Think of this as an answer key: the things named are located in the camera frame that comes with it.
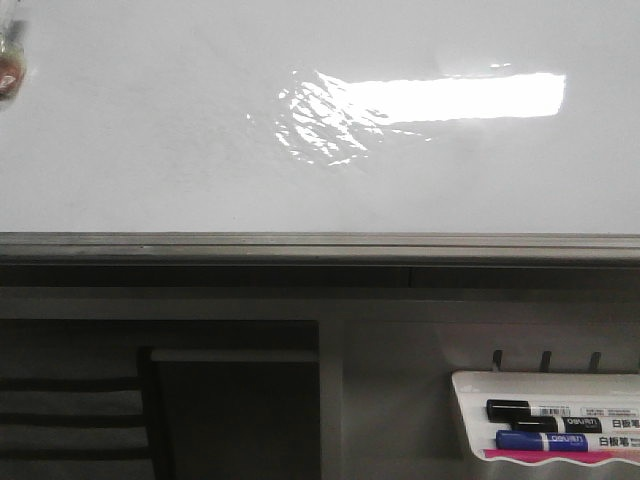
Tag taped whiteboard marker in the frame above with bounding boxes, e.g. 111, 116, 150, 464
1, 20, 27, 111

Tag upper black-capped whiteboard marker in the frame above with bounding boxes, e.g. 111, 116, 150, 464
486, 399, 639, 422

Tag black-capped whiteboard marker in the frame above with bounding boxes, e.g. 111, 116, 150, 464
511, 416, 639, 434
486, 399, 639, 422

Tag blue-capped whiteboard marker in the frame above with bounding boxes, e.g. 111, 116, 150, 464
496, 430, 639, 453

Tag lower black-capped whiteboard marker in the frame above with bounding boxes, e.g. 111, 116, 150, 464
511, 416, 639, 434

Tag pink-capped whiteboard marker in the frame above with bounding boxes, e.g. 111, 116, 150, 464
483, 449, 639, 464

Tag left black hook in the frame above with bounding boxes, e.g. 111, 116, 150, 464
491, 349, 503, 372

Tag black hook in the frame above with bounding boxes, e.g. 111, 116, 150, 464
491, 349, 503, 372
539, 350, 552, 373
588, 351, 601, 374

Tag white marker tray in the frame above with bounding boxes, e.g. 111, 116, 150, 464
452, 371, 639, 479

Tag middle black hook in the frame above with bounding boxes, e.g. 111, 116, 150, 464
539, 350, 552, 373

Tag right black hook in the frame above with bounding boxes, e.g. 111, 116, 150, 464
588, 351, 601, 374

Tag black slatted chair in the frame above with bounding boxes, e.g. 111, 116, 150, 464
1, 346, 176, 479

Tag white whiteboard with aluminium frame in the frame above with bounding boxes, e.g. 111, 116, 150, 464
1, 1, 639, 285

